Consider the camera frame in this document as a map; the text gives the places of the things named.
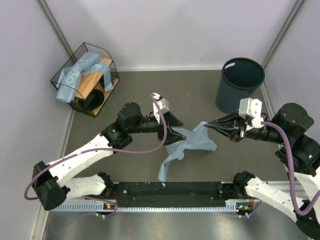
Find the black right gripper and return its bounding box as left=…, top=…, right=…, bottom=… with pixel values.
left=202, top=108, right=287, bottom=144

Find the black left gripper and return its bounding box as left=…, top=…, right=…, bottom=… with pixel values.
left=128, top=111, right=186, bottom=145

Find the dark blue trash bin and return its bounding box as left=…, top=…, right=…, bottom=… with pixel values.
left=215, top=57, right=265, bottom=114

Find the light blue printed trash bag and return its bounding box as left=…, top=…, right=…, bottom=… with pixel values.
left=56, top=51, right=114, bottom=103

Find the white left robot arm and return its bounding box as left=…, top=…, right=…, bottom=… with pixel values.
left=31, top=99, right=186, bottom=211

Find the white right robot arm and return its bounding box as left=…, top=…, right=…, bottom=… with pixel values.
left=205, top=98, right=320, bottom=240

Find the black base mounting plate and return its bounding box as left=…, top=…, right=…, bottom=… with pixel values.
left=108, top=181, right=239, bottom=208

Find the black bowl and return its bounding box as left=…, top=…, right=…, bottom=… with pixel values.
left=78, top=89, right=105, bottom=111

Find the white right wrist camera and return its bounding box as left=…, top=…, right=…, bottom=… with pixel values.
left=238, top=97, right=264, bottom=131

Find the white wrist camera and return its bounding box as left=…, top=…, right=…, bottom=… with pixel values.
left=238, top=97, right=264, bottom=131
left=151, top=92, right=170, bottom=124

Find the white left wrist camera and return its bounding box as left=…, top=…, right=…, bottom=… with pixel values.
left=151, top=92, right=170, bottom=124

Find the black wire shelf rack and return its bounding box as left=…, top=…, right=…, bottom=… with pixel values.
left=50, top=42, right=120, bottom=117

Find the aluminium frame rail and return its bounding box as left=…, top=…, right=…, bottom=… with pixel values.
left=41, top=181, right=313, bottom=213

